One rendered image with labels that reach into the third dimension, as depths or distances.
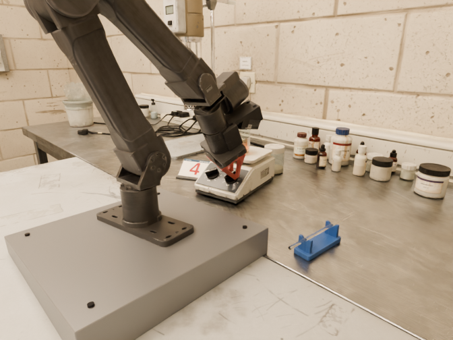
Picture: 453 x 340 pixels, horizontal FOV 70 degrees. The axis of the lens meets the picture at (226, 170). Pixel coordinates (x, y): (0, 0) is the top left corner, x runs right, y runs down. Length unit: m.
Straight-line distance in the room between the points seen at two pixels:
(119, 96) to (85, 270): 0.26
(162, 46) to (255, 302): 0.42
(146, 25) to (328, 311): 0.50
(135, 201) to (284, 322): 0.29
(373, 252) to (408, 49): 0.66
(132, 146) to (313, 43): 0.86
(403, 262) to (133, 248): 0.45
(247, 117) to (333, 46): 0.59
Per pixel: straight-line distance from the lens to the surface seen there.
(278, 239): 0.64
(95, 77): 0.51
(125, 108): 0.53
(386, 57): 1.13
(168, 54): 0.57
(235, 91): 0.68
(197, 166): 0.93
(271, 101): 1.35
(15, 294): 0.59
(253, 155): 0.83
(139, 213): 0.57
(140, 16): 0.55
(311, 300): 0.51
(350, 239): 0.67
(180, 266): 0.47
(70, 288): 0.48
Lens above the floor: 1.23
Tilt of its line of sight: 20 degrees down
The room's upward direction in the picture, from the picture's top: straight up
